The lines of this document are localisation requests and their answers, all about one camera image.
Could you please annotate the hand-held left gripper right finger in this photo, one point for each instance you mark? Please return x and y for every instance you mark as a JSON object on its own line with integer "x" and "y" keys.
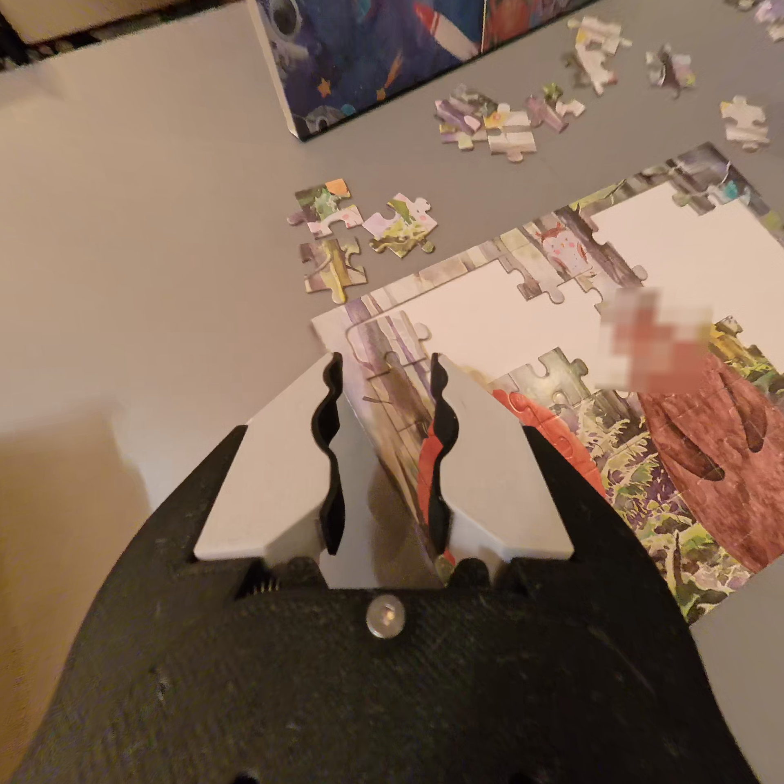
{"x": 502, "y": 490}

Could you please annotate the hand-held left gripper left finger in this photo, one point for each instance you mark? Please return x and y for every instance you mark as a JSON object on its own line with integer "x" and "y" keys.
{"x": 263, "y": 490}

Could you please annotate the jigsaw puzzle board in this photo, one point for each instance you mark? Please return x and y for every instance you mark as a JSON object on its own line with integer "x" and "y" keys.
{"x": 490, "y": 318}

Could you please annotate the illustrated puzzle box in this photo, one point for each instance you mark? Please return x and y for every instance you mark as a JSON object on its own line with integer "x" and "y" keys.
{"x": 380, "y": 55}

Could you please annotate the white striped puzzle piece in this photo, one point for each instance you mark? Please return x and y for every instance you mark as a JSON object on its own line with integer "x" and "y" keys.
{"x": 744, "y": 122}

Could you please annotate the green yellow puzzle piece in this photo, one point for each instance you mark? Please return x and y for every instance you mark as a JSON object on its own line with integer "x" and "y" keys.
{"x": 334, "y": 269}

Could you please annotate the scattered loose puzzle pieces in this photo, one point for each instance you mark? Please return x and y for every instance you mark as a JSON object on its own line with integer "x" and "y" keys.
{"x": 398, "y": 226}

